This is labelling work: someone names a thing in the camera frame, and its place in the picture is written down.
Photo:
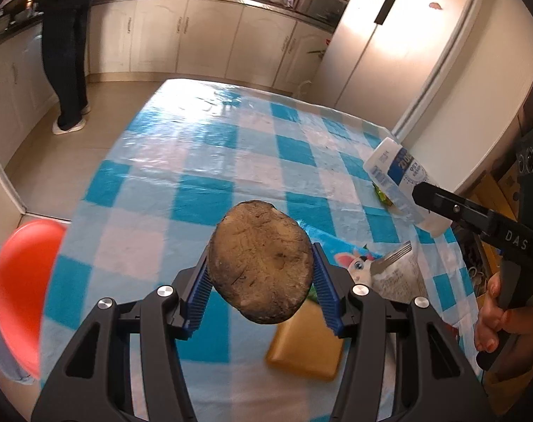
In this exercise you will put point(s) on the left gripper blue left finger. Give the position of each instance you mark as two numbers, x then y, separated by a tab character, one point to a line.
183	311

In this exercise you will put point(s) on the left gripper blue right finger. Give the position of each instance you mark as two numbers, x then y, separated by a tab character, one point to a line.
434	381

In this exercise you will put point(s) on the white blue plastic bottle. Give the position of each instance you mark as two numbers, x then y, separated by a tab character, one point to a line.
396	173

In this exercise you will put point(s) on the blue cartoon cow packet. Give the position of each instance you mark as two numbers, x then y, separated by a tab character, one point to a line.
342	254

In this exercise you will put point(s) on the brown potato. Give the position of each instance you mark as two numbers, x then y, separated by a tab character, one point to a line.
261	262

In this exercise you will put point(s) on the green snack wrapper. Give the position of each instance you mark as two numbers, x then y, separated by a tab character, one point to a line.
382	197

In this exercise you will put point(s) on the cream kitchen cabinets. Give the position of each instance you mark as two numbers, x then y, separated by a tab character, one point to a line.
234	41

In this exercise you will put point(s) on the operator right hand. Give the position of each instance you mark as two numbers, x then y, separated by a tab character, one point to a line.
493	319

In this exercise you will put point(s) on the orange plastic bucket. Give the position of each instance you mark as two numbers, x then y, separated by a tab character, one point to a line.
26	265

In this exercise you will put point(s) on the white refrigerator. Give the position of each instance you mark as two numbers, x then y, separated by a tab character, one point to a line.
382	56

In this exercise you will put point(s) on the blue checked tablecloth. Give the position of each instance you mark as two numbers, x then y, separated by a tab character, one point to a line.
195	150

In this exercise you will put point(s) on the person in dark jacket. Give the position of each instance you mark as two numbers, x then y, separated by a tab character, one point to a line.
64	29

